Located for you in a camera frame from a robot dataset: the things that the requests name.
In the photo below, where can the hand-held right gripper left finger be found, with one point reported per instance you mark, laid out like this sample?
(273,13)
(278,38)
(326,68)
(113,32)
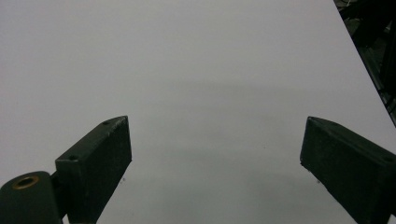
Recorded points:
(93,165)

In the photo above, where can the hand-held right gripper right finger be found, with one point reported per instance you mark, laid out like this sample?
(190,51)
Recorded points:
(348,158)

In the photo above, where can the dark metal stand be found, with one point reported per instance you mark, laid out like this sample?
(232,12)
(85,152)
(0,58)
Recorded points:
(378,46)

